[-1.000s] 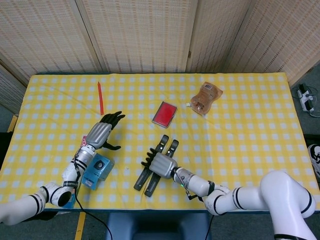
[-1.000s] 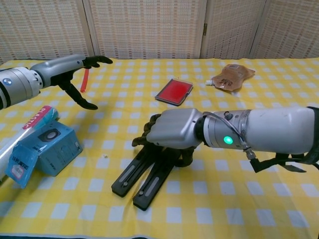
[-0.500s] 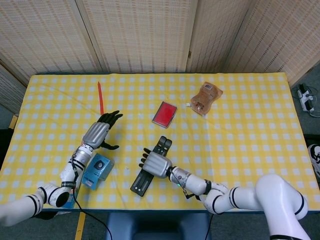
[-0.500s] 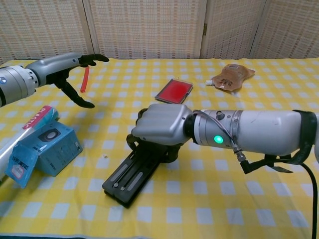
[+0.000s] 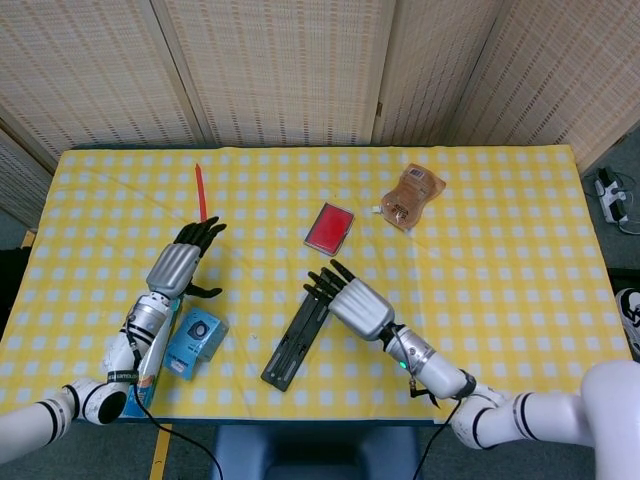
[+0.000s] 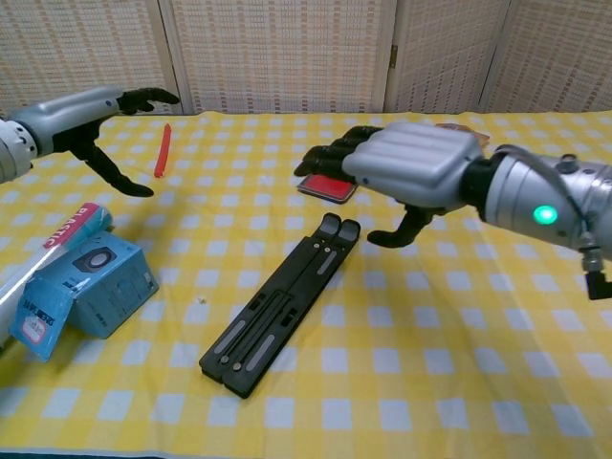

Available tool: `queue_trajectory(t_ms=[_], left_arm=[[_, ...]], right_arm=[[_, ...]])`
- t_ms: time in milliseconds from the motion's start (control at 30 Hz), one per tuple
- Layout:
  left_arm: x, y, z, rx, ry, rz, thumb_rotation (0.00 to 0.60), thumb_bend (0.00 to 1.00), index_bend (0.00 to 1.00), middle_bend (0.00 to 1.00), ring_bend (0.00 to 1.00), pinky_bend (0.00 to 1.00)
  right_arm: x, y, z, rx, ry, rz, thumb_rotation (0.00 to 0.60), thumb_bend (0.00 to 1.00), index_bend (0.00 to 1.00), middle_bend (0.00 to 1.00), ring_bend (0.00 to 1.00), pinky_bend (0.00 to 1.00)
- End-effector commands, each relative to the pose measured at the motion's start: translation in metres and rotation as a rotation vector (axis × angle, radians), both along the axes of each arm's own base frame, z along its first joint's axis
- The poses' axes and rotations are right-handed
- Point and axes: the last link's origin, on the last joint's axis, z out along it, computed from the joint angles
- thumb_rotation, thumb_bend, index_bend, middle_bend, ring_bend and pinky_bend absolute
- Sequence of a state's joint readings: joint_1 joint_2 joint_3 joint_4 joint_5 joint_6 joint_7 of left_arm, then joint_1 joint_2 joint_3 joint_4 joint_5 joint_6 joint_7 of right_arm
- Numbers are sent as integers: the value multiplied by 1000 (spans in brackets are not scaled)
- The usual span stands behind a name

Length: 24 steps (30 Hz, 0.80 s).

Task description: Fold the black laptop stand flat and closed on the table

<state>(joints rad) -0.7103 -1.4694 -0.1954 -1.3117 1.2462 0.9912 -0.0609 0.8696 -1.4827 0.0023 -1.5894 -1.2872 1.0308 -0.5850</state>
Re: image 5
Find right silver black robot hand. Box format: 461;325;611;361
303;259;396;344

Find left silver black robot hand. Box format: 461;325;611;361
145;216;228;301

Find black folding stand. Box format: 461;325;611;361
260;292;334;394

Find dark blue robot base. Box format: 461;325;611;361
209;424;426;480

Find blue speaker box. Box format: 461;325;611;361
163;306;230;382

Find red plastic stick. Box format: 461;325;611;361
193;162;211;222

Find red ink pad case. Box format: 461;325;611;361
303;201;356;257

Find plastic wrap box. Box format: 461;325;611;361
122;294;184;419

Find brown sauce pouch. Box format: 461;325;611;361
375;163;447;233

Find yellow white checked tablecloth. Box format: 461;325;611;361
0;144;637;426

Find woven folding screen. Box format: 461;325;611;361
0;0;640;226

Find black and white shoe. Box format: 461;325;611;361
614;287;640;361

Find white power strip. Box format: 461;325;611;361
593;168;632;225

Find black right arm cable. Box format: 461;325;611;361
418;399;464;480

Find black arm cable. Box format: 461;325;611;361
418;399;464;480
127;339;226;480

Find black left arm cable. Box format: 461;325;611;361
127;339;226;480

